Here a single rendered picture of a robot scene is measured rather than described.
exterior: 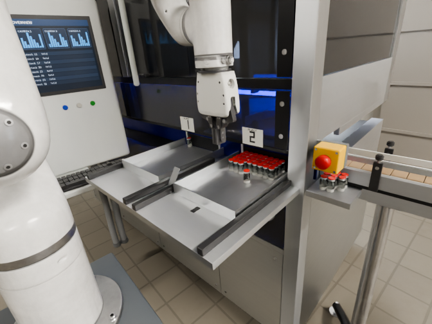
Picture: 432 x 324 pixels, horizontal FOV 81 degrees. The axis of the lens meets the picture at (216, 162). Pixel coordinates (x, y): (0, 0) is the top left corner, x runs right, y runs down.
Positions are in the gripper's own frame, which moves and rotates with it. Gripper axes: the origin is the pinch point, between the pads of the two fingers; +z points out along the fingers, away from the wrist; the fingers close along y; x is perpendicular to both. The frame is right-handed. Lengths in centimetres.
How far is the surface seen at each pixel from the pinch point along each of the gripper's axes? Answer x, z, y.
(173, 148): -23, 22, 54
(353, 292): -78, 110, -22
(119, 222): -5, 75, 97
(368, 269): -39, 55, -31
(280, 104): -23.5, -3.6, -3.3
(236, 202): -5.0, 22.0, -0.4
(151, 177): 2.6, 20.3, 32.6
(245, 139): -23.5, 9.5, 10.2
